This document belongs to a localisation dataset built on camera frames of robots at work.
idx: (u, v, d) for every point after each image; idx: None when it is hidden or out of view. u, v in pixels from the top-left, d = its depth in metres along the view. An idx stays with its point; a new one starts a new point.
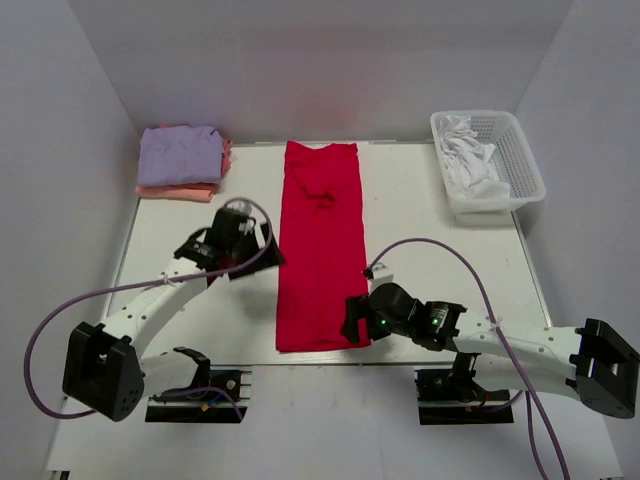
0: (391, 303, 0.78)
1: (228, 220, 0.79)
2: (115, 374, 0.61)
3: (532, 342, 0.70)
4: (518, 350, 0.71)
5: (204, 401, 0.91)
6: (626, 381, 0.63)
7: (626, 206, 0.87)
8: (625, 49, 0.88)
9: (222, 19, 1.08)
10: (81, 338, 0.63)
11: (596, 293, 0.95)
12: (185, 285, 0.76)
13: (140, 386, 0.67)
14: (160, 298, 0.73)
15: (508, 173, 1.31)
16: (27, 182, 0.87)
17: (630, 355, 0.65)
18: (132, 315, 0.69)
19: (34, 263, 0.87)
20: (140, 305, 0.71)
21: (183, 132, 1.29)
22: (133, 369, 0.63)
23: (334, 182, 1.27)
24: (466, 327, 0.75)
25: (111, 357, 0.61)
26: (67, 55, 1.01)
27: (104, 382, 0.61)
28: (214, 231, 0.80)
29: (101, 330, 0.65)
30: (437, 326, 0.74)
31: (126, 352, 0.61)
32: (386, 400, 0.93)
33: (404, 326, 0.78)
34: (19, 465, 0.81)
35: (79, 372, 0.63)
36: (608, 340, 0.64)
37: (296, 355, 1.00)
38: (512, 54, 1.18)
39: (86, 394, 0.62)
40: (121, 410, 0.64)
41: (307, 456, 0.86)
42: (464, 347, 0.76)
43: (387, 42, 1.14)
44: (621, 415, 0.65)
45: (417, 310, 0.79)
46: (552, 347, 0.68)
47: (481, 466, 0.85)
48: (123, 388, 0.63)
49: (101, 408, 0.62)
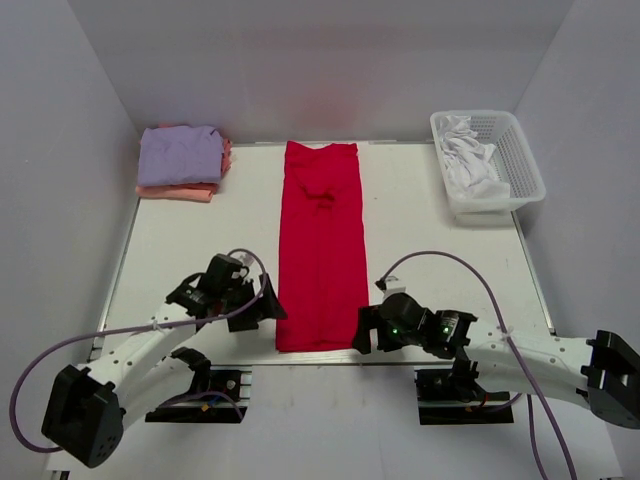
0: (402, 311, 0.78)
1: (222, 267, 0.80)
2: (94, 422, 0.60)
3: (543, 352, 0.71)
4: (528, 359, 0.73)
5: (204, 401, 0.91)
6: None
7: (626, 207, 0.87)
8: (625, 49, 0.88)
9: (222, 19, 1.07)
10: (65, 381, 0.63)
11: (596, 294, 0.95)
12: (173, 332, 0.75)
13: (118, 432, 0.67)
14: (146, 344, 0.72)
15: (508, 173, 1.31)
16: (27, 182, 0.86)
17: None
18: (117, 361, 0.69)
19: (34, 263, 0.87)
20: (127, 350, 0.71)
21: (183, 132, 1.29)
22: (112, 417, 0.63)
23: (334, 182, 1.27)
24: (476, 335, 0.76)
25: (92, 404, 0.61)
26: (66, 54, 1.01)
27: (83, 428, 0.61)
28: (207, 277, 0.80)
29: (86, 374, 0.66)
30: (448, 335, 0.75)
31: (108, 399, 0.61)
32: (386, 400, 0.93)
33: (415, 336, 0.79)
34: (19, 465, 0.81)
35: (59, 415, 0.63)
36: (620, 352, 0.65)
37: (296, 354, 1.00)
38: (513, 53, 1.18)
39: (63, 439, 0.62)
40: (95, 458, 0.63)
41: (308, 456, 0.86)
42: (473, 356, 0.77)
43: (387, 41, 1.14)
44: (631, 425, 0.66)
45: (426, 318, 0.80)
46: (564, 357, 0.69)
47: (481, 466, 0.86)
48: (101, 435, 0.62)
49: (76, 454, 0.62)
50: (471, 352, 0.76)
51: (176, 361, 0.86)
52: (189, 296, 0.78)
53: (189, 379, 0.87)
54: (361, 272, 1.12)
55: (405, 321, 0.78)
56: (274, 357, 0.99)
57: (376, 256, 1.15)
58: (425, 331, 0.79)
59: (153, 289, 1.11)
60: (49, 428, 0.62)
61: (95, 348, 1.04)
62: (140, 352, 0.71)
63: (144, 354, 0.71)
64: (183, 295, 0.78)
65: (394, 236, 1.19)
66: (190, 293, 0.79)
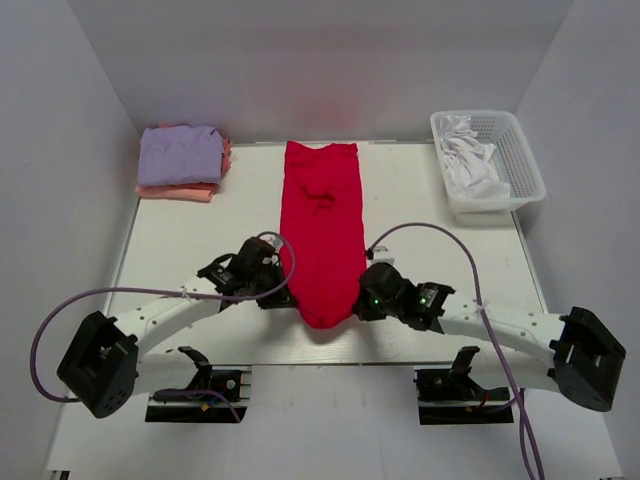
0: (380, 278, 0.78)
1: (253, 251, 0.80)
2: (111, 369, 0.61)
3: (515, 325, 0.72)
4: (500, 333, 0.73)
5: (204, 401, 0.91)
6: (607, 374, 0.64)
7: (626, 206, 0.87)
8: (625, 49, 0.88)
9: (222, 20, 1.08)
10: (90, 328, 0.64)
11: (595, 293, 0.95)
12: (199, 304, 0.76)
13: (128, 391, 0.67)
14: (173, 309, 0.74)
15: (508, 172, 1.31)
16: (27, 181, 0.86)
17: (615, 349, 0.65)
18: (143, 317, 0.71)
19: (35, 262, 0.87)
20: (154, 309, 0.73)
21: (183, 132, 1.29)
22: (129, 368, 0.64)
23: (334, 182, 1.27)
24: (452, 307, 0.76)
25: (114, 351, 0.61)
26: (67, 54, 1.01)
27: (99, 375, 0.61)
28: (238, 259, 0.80)
29: (112, 323, 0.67)
30: (426, 307, 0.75)
31: (129, 350, 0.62)
32: (386, 400, 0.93)
33: (394, 305, 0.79)
34: (19, 465, 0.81)
35: (79, 359, 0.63)
36: (591, 329, 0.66)
37: (296, 354, 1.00)
38: (512, 53, 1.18)
39: (77, 380, 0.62)
40: (102, 409, 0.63)
41: (307, 456, 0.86)
42: (449, 328, 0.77)
43: (387, 42, 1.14)
44: (599, 406, 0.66)
45: (406, 288, 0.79)
46: (534, 331, 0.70)
47: (481, 466, 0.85)
48: (114, 386, 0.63)
49: (85, 399, 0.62)
50: (444, 322, 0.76)
51: (183, 354, 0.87)
52: (219, 274, 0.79)
53: (190, 375, 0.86)
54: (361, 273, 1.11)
55: (382, 289, 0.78)
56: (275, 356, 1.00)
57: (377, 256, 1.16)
58: (402, 299, 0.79)
59: (153, 289, 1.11)
60: (67, 369, 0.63)
61: None
62: (167, 314, 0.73)
63: (169, 316, 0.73)
64: (214, 272, 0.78)
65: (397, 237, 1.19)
66: (220, 274, 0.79)
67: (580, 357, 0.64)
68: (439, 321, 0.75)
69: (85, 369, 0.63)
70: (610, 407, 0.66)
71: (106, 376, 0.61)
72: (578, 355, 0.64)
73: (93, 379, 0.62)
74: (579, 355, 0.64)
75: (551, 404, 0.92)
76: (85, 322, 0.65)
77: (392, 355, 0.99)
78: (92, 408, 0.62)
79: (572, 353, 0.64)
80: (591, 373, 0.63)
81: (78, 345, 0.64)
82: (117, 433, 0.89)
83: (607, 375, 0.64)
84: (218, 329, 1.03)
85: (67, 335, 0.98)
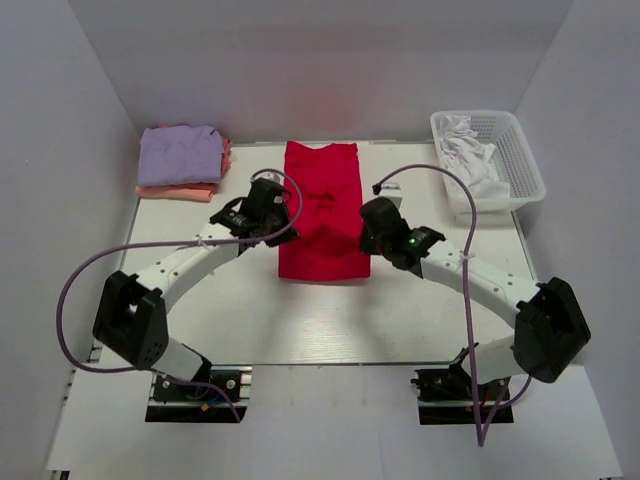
0: (377, 210, 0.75)
1: (264, 191, 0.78)
2: (144, 323, 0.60)
3: (490, 281, 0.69)
4: (476, 287, 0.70)
5: (204, 401, 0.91)
6: (564, 348, 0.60)
7: (625, 206, 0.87)
8: (626, 49, 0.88)
9: (222, 19, 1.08)
10: (115, 286, 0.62)
11: (596, 293, 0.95)
12: (217, 250, 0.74)
13: (164, 342, 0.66)
14: (190, 260, 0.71)
15: (508, 172, 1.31)
16: (26, 181, 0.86)
17: (581, 329, 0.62)
18: (164, 271, 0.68)
19: (35, 263, 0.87)
20: (172, 262, 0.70)
21: (183, 132, 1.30)
22: (160, 320, 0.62)
23: (335, 182, 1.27)
24: (437, 252, 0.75)
25: (143, 305, 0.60)
26: (67, 54, 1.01)
27: (132, 331, 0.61)
28: (249, 201, 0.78)
29: (134, 280, 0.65)
30: (414, 246, 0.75)
31: (157, 303, 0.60)
32: (386, 400, 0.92)
33: (383, 238, 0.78)
34: (19, 466, 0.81)
35: (110, 318, 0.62)
36: (564, 302, 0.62)
37: (296, 355, 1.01)
38: (512, 54, 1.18)
39: (114, 337, 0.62)
40: (143, 362, 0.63)
41: (307, 456, 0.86)
42: (426, 272, 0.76)
43: (387, 41, 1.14)
44: (543, 377, 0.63)
45: (398, 224, 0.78)
46: (507, 289, 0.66)
47: (481, 467, 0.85)
48: (150, 339, 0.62)
49: (125, 354, 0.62)
50: (426, 265, 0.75)
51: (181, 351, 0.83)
52: (232, 219, 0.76)
53: (195, 367, 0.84)
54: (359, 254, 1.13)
55: (376, 221, 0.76)
56: (275, 356, 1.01)
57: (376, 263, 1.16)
58: (390, 234, 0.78)
59: None
60: (101, 329, 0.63)
61: (96, 347, 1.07)
62: (185, 265, 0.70)
63: (189, 267, 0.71)
64: (226, 218, 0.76)
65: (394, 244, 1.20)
66: (233, 217, 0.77)
67: (542, 320, 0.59)
68: (422, 262, 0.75)
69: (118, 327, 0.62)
70: (553, 381, 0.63)
71: (139, 331, 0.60)
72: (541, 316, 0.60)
73: (127, 335, 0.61)
74: (542, 320, 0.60)
75: (552, 406, 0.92)
76: (108, 281, 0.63)
77: (391, 353, 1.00)
78: (133, 362, 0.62)
79: (537, 316, 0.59)
80: (546, 341, 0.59)
81: (106, 305, 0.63)
82: (117, 433, 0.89)
83: (563, 350, 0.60)
84: (218, 329, 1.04)
85: (67, 335, 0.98)
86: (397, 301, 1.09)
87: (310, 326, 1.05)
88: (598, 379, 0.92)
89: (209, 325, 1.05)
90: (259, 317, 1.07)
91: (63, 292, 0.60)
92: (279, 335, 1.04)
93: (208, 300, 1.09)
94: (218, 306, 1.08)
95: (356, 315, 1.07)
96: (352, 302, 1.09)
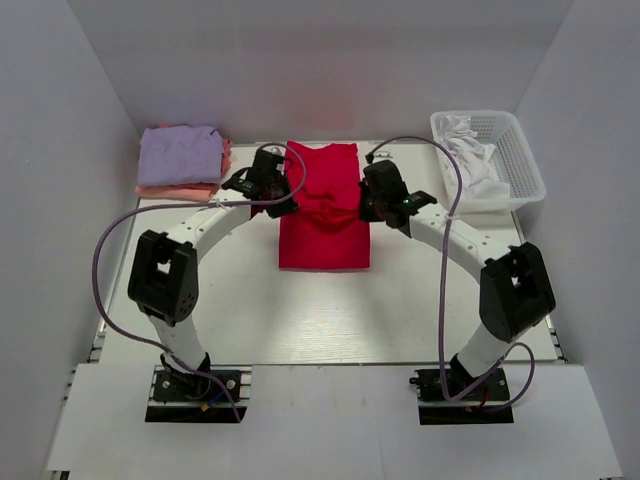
0: (379, 170, 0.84)
1: (267, 160, 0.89)
2: (179, 272, 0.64)
3: (469, 240, 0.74)
4: (454, 244, 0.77)
5: (204, 401, 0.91)
6: (524, 309, 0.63)
7: (625, 206, 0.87)
8: (626, 49, 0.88)
9: (222, 20, 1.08)
10: (148, 243, 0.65)
11: (596, 293, 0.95)
12: (233, 212, 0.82)
13: (195, 296, 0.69)
14: (213, 217, 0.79)
15: (507, 172, 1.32)
16: (26, 181, 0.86)
17: (545, 294, 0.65)
18: (191, 227, 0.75)
19: (35, 263, 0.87)
20: (197, 220, 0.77)
21: (183, 132, 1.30)
22: (193, 272, 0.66)
23: (334, 182, 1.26)
24: (426, 213, 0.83)
25: (177, 256, 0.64)
26: (67, 54, 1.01)
27: (168, 284, 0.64)
28: (255, 171, 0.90)
29: (164, 238, 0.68)
30: (407, 205, 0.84)
31: (189, 253, 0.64)
32: (386, 400, 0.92)
33: (382, 199, 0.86)
34: (19, 467, 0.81)
35: (144, 275, 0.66)
36: (531, 266, 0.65)
37: (296, 355, 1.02)
38: (513, 53, 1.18)
39: (149, 292, 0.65)
40: (178, 314, 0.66)
41: (307, 456, 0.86)
42: (412, 228, 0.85)
43: (388, 41, 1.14)
44: (503, 336, 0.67)
45: (398, 187, 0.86)
46: (480, 248, 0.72)
47: (482, 466, 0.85)
48: (184, 289, 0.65)
49: (160, 308, 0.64)
50: (414, 223, 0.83)
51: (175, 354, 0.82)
52: (241, 186, 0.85)
53: (199, 358, 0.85)
54: (359, 244, 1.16)
55: (378, 181, 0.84)
56: (275, 356, 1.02)
57: (377, 266, 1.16)
58: (387, 194, 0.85)
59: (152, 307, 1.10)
60: (135, 287, 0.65)
61: (95, 348, 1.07)
62: (209, 222, 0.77)
63: (212, 225, 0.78)
64: (236, 185, 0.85)
65: (395, 247, 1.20)
66: (242, 184, 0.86)
67: (504, 276, 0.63)
68: (410, 220, 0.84)
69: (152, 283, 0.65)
70: (513, 340, 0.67)
71: (175, 281, 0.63)
72: (503, 275, 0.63)
73: (163, 290, 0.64)
74: (505, 278, 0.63)
75: (552, 405, 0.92)
76: (140, 240, 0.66)
77: (390, 355, 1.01)
78: (169, 315, 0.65)
79: (501, 273, 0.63)
80: (506, 297, 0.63)
81: (139, 263, 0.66)
82: (117, 434, 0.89)
83: (524, 311, 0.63)
84: (219, 329, 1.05)
85: (67, 334, 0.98)
86: (397, 303, 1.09)
87: (311, 326, 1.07)
88: (598, 379, 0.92)
89: (210, 325, 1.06)
90: (260, 317, 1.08)
91: (96, 253, 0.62)
92: (280, 335, 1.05)
93: (211, 302, 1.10)
94: (220, 305, 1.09)
95: (356, 316, 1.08)
96: (352, 304, 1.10)
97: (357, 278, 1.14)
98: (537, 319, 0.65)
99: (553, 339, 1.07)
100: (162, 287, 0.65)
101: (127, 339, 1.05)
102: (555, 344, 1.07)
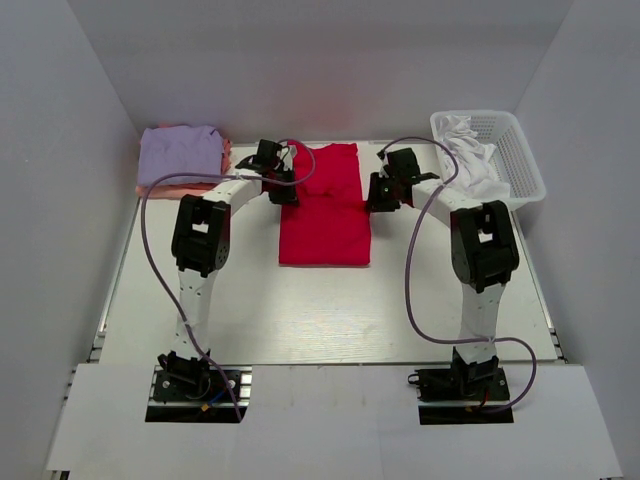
0: (397, 153, 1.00)
1: (269, 145, 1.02)
2: (217, 226, 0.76)
3: (448, 197, 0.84)
4: (438, 202, 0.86)
5: (204, 401, 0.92)
6: (486, 258, 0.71)
7: (625, 206, 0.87)
8: (627, 49, 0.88)
9: (222, 20, 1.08)
10: (189, 207, 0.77)
11: (596, 293, 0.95)
12: (250, 184, 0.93)
13: (228, 249, 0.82)
14: (237, 184, 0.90)
15: (507, 172, 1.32)
16: (27, 181, 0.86)
17: (510, 249, 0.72)
18: (220, 193, 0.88)
19: (34, 264, 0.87)
20: (227, 187, 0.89)
21: (183, 132, 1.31)
22: (227, 226, 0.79)
23: (334, 182, 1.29)
24: (426, 184, 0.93)
25: (215, 211, 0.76)
26: (66, 53, 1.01)
27: (208, 238, 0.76)
28: (259, 153, 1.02)
29: (202, 200, 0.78)
30: (414, 180, 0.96)
31: (225, 208, 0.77)
32: (385, 400, 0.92)
33: (397, 178, 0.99)
34: (19, 467, 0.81)
35: (185, 233, 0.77)
36: (499, 224, 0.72)
37: (296, 355, 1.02)
38: (512, 54, 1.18)
39: (193, 247, 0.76)
40: (215, 263, 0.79)
41: (306, 456, 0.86)
42: (416, 200, 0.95)
43: (387, 41, 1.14)
44: (470, 282, 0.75)
45: (412, 169, 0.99)
46: (458, 203, 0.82)
47: (482, 466, 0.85)
48: (221, 241, 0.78)
49: (200, 258, 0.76)
50: (415, 191, 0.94)
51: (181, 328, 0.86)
52: (251, 166, 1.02)
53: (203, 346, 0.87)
54: (359, 240, 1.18)
55: (397, 163, 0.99)
56: (274, 357, 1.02)
57: (376, 265, 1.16)
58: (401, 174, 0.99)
59: (156, 302, 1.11)
60: (178, 242, 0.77)
61: (95, 347, 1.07)
62: (236, 188, 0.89)
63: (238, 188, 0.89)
64: (247, 165, 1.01)
65: (394, 245, 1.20)
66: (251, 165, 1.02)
67: (469, 222, 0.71)
68: (412, 190, 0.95)
69: (193, 239, 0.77)
70: (477, 288, 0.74)
71: (215, 235, 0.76)
72: (467, 224, 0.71)
73: (203, 243, 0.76)
74: (469, 225, 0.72)
75: (552, 406, 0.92)
76: (181, 205, 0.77)
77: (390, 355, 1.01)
78: (209, 264, 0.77)
79: (466, 220, 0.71)
80: (469, 241, 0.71)
81: (181, 222, 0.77)
82: (118, 432, 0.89)
83: (486, 260, 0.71)
84: (221, 328, 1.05)
85: (67, 334, 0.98)
86: (396, 303, 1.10)
87: (311, 326, 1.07)
88: (598, 378, 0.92)
89: (214, 325, 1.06)
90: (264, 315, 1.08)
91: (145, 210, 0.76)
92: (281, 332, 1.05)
93: (213, 303, 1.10)
94: (224, 303, 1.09)
95: (356, 316, 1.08)
96: (352, 303, 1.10)
97: (356, 278, 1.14)
98: (499, 270, 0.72)
99: (553, 339, 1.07)
100: (203, 242, 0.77)
101: (127, 339, 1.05)
102: (555, 344, 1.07)
